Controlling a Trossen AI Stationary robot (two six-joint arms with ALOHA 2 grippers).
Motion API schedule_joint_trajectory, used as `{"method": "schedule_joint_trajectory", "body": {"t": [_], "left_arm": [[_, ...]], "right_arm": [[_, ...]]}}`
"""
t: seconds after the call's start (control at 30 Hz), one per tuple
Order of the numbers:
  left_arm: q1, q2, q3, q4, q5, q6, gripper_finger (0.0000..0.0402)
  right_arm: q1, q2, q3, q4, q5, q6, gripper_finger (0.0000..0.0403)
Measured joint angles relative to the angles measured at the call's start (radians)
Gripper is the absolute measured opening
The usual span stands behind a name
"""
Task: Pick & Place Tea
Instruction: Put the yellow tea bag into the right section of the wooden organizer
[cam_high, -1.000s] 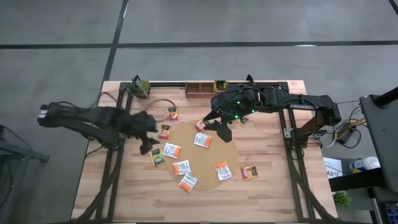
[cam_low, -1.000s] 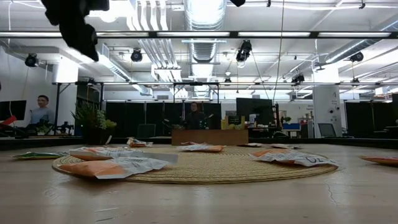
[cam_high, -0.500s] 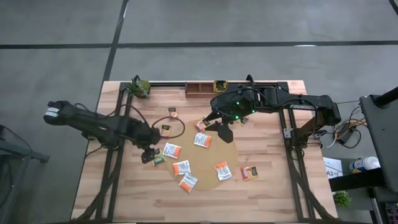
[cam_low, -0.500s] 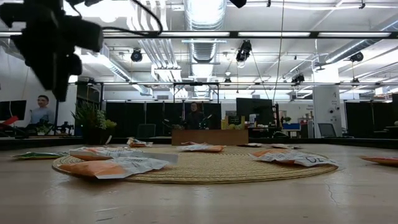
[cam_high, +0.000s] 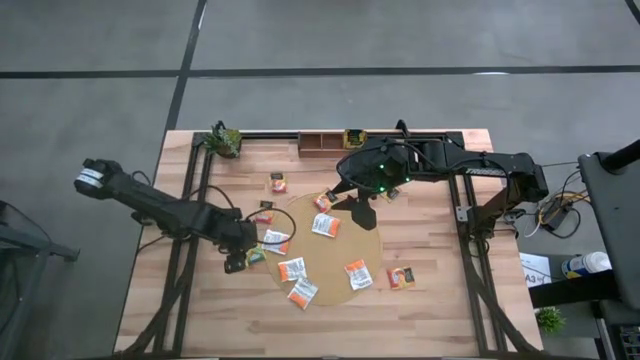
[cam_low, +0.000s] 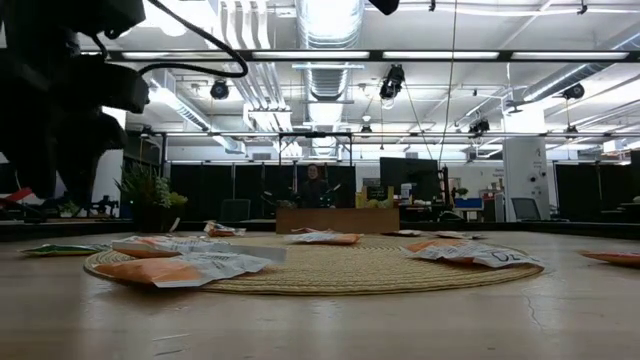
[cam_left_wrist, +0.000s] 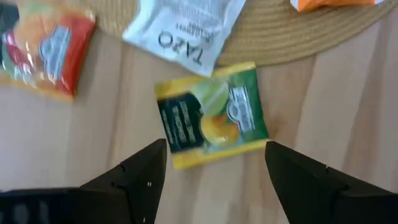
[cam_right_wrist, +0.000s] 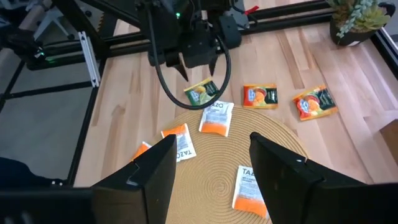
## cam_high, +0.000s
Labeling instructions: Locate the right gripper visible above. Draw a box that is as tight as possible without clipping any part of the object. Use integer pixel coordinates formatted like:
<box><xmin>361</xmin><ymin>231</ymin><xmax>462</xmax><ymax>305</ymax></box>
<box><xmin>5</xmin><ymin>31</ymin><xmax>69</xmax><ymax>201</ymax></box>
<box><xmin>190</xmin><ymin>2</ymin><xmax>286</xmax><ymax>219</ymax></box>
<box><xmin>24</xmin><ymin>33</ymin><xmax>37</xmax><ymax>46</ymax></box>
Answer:
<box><xmin>331</xmin><ymin>169</ymin><xmax>401</xmax><ymax>231</ymax></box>

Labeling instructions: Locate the wooden three-compartment organiser box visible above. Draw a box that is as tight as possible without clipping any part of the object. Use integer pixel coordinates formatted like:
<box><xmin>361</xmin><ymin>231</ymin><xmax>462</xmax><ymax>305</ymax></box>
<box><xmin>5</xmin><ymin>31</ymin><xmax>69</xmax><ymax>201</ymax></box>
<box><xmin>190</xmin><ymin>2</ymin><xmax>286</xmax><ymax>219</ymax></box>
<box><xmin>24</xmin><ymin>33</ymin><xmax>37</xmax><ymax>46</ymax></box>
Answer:
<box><xmin>297</xmin><ymin>130</ymin><xmax>370</xmax><ymax>160</ymax></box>

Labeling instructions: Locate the round woven straw placemat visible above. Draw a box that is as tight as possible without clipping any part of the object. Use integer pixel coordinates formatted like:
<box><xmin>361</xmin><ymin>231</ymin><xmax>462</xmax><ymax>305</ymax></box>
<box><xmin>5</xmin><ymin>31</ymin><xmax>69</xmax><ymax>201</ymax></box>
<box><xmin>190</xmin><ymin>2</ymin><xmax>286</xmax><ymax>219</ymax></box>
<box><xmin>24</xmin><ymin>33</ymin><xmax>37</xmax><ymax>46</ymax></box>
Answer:
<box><xmin>264</xmin><ymin>194</ymin><xmax>385</xmax><ymax>308</ymax></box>

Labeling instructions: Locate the small potted succulent plant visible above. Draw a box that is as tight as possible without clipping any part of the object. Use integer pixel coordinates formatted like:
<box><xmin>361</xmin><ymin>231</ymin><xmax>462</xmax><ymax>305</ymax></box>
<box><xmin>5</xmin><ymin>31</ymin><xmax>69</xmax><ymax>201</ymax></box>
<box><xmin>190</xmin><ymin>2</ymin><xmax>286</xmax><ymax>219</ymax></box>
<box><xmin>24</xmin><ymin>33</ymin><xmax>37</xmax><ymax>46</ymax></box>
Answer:
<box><xmin>202</xmin><ymin>121</ymin><xmax>243</xmax><ymax>160</ymax></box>

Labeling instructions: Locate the black power brick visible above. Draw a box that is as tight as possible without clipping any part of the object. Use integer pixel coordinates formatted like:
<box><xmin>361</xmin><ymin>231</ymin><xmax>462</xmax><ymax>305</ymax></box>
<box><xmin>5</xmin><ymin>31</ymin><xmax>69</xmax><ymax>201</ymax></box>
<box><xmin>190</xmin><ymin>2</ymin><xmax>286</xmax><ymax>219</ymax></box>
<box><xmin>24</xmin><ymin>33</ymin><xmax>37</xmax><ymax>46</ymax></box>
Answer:
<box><xmin>542</xmin><ymin>197</ymin><xmax>571</xmax><ymax>232</ymax></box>

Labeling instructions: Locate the grey metal stand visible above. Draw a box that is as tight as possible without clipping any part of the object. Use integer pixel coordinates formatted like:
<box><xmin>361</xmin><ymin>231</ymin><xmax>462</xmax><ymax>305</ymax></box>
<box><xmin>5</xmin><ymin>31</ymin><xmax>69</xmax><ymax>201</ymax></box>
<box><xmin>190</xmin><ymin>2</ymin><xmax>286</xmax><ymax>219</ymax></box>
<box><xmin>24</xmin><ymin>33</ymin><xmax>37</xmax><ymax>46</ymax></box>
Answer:
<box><xmin>0</xmin><ymin>199</ymin><xmax>81</xmax><ymax>360</ymax></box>

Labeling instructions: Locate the small green potted plant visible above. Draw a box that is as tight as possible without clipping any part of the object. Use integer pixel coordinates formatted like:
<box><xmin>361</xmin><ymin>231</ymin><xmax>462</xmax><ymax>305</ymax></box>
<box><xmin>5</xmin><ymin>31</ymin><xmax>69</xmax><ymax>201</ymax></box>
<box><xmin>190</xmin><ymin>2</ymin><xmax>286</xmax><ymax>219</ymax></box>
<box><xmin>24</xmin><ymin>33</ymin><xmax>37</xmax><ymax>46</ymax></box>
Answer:
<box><xmin>534</xmin><ymin>306</ymin><xmax>568</xmax><ymax>336</ymax></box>

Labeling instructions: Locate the black shelf board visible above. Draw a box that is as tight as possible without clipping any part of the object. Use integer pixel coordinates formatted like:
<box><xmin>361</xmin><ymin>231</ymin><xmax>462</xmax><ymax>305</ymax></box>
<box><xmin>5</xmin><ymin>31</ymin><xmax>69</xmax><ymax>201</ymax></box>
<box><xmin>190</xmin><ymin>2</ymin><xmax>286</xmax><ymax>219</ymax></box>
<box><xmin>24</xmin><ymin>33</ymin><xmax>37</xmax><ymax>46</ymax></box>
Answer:
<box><xmin>528</xmin><ymin>269</ymin><xmax>621</xmax><ymax>309</ymax></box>

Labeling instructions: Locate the white plastic bottle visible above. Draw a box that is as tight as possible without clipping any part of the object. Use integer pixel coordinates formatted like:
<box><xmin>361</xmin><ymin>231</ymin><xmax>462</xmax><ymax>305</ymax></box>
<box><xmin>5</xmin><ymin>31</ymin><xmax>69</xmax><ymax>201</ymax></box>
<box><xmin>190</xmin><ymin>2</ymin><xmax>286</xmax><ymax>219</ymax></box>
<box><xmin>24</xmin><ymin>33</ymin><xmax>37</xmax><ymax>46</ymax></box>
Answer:
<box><xmin>560</xmin><ymin>251</ymin><xmax>612</xmax><ymax>280</ymax></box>

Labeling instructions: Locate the dark grey cart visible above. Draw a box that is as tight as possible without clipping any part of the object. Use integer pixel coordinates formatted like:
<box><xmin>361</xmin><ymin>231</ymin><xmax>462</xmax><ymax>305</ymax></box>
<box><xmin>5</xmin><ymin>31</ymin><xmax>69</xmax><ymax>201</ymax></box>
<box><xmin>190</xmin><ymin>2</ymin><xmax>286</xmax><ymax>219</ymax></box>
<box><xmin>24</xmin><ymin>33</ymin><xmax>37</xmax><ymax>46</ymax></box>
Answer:
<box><xmin>578</xmin><ymin>151</ymin><xmax>640</xmax><ymax>311</ymax></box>

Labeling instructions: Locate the black pole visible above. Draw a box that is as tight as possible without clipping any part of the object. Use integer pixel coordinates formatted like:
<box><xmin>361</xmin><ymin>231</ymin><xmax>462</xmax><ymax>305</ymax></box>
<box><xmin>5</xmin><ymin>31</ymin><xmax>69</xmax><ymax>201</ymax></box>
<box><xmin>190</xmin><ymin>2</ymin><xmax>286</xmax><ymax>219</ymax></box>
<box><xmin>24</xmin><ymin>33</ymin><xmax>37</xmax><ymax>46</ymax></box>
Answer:
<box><xmin>599</xmin><ymin>139</ymin><xmax>640</xmax><ymax>174</ymax></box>

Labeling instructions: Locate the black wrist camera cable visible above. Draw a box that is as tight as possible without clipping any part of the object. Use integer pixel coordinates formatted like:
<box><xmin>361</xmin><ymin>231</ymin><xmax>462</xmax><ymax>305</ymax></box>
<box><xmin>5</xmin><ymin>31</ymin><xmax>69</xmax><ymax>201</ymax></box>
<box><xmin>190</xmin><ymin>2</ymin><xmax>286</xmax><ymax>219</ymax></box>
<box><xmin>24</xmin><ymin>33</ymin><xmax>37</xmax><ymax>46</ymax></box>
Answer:
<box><xmin>335</xmin><ymin>144</ymin><xmax>381</xmax><ymax>194</ymax></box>
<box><xmin>243</xmin><ymin>206</ymin><xmax>297</xmax><ymax>246</ymax></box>

